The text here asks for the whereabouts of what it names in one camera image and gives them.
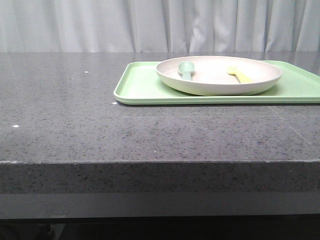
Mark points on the white pleated curtain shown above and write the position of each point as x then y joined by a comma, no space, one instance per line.
159,26

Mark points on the white round plate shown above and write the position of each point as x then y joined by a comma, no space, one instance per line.
210,76

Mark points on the yellow plastic fork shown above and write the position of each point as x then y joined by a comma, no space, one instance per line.
242,78

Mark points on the teal green plastic spoon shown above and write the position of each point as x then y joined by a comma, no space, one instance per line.
186,70

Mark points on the light green plastic tray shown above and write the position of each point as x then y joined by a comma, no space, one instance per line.
140,85

